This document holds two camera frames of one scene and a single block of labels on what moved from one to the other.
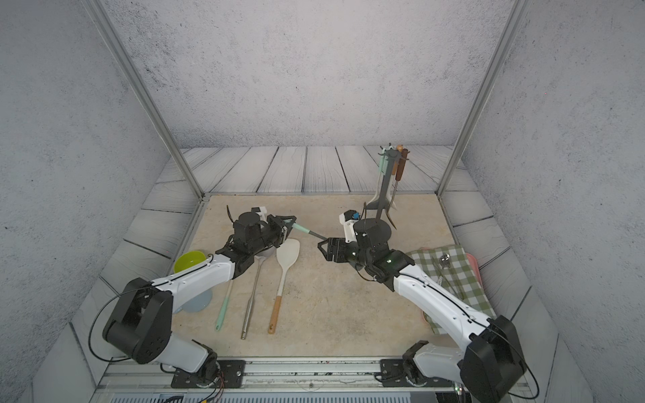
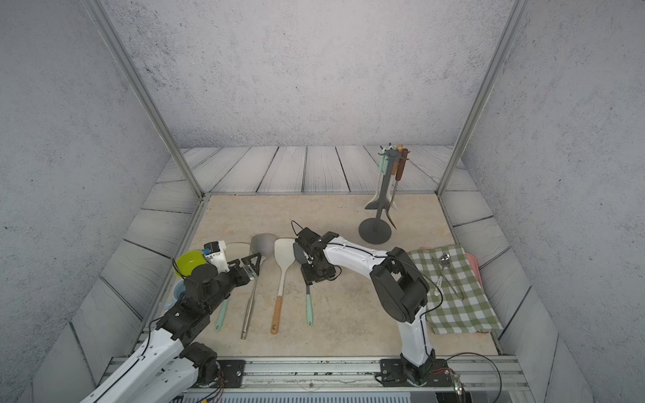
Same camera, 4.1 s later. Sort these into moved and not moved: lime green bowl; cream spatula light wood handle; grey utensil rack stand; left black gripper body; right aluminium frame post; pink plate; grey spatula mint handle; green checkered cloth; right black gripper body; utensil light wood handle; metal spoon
Moved: left black gripper body; grey spatula mint handle; right black gripper body
Not moved: utensil light wood handle; metal spoon; pink plate; right aluminium frame post; green checkered cloth; grey utensil rack stand; cream spatula light wood handle; lime green bowl
